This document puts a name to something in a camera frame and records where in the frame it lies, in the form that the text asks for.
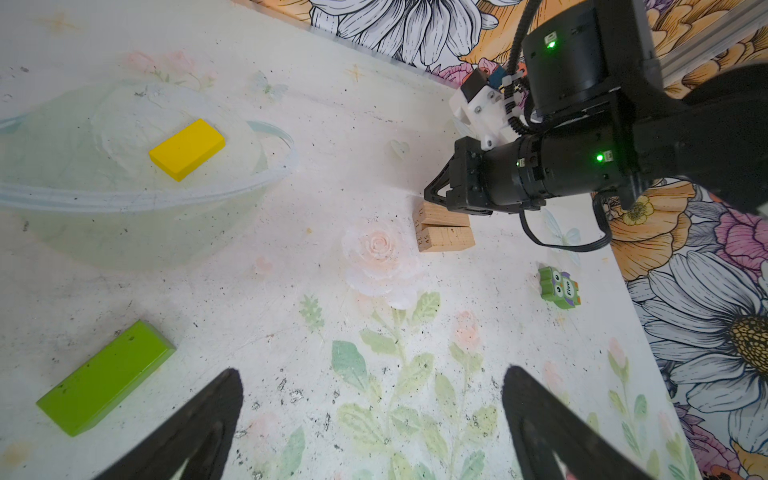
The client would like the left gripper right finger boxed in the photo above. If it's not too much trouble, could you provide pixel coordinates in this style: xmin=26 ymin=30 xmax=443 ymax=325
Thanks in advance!
xmin=502 ymin=366 xmax=649 ymax=479

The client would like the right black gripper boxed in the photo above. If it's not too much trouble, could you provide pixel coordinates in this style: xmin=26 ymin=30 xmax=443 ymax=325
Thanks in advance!
xmin=424 ymin=134 xmax=630 ymax=215

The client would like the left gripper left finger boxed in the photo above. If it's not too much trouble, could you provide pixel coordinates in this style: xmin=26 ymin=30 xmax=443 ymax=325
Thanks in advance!
xmin=97 ymin=368 xmax=243 ymax=479

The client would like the lime green block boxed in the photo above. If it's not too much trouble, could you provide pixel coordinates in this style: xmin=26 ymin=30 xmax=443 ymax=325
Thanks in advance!
xmin=36 ymin=320 xmax=176 ymax=437

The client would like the green owl number block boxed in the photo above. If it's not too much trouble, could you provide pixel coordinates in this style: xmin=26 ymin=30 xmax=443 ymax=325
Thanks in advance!
xmin=538 ymin=267 xmax=581 ymax=310

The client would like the natural wood block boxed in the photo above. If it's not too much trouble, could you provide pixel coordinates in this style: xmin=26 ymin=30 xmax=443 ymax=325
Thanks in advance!
xmin=413 ymin=201 xmax=470 ymax=230
xmin=416 ymin=226 xmax=475 ymax=252

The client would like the yellow long block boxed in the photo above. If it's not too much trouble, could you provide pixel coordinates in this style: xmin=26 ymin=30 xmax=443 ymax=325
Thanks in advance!
xmin=149 ymin=119 xmax=226 ymax=182

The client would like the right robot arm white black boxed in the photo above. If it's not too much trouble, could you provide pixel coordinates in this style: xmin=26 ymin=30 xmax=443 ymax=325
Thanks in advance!
xmin=424 ymin=1 xmax=767 ymax=215

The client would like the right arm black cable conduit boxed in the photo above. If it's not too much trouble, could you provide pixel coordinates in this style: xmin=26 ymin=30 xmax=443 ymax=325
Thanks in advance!
xmin=503 ymin=0 xmax=544 ymax=130

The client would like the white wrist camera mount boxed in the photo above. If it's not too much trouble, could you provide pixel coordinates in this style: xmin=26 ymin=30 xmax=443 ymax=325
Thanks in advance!
xmin=449 ymin=66 xmax=520 ymax=151

